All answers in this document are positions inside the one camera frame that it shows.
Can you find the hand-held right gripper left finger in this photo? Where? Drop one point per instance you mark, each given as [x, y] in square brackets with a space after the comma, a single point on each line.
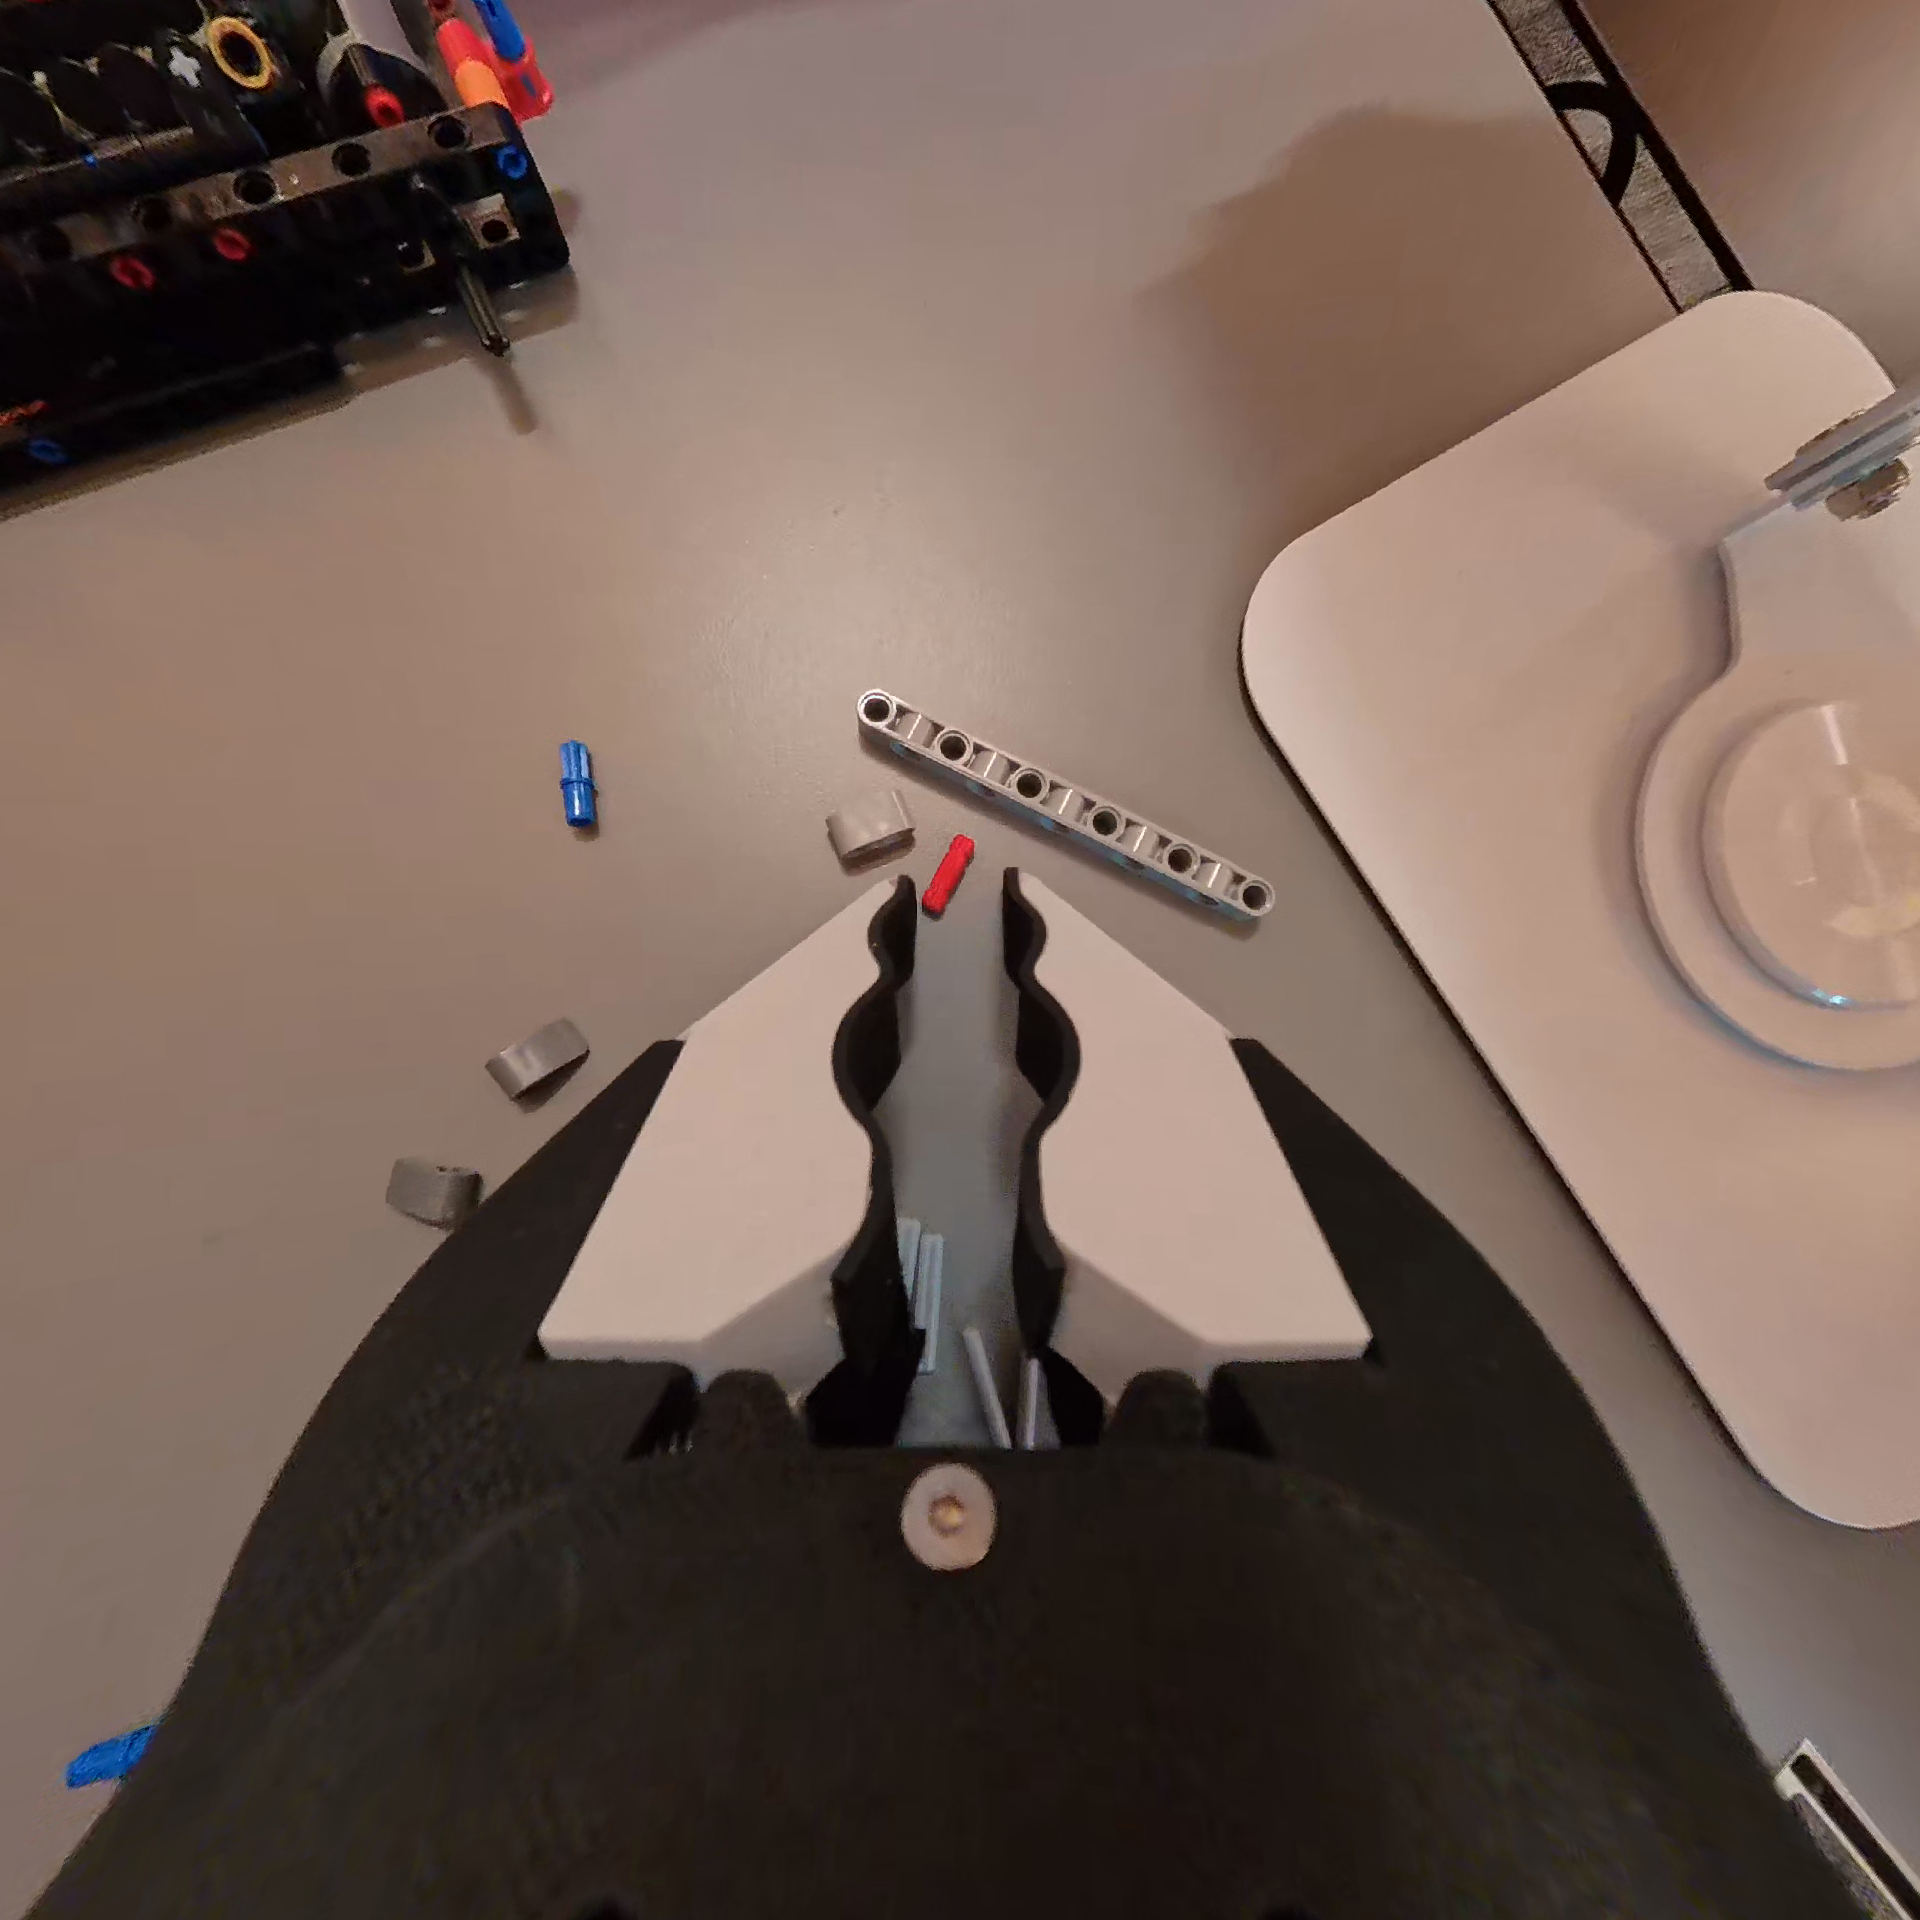
[706, 1201]

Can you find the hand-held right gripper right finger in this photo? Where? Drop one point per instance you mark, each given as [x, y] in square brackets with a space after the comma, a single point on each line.
[1188, 1201]

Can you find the thin red lego axle pin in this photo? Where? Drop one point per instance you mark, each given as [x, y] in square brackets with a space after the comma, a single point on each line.
[948, 877]

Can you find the dark grey small lego piece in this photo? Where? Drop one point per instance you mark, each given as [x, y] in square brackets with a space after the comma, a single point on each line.
[434, 1191]
[538, 1060]

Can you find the light grey lego connector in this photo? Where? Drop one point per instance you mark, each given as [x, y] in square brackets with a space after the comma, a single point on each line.
[870, 822]

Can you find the long grey lego beam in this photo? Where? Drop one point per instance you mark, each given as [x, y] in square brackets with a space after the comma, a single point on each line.
[1066, 803]

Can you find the small blue lego pin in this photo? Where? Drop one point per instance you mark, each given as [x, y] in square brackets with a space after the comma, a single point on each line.
[579, 785]

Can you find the long blue lego pin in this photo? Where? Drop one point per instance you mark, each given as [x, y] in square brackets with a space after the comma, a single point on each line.
[108, 1757]

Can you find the lego car chassis assembly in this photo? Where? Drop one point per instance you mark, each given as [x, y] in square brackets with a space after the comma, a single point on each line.
[226, 195]

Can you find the white monitor stand base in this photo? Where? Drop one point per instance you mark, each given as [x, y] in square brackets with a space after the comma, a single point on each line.
[1472, 748]

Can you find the black patterned mat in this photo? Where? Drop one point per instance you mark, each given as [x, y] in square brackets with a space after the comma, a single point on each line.
[1634, 151]

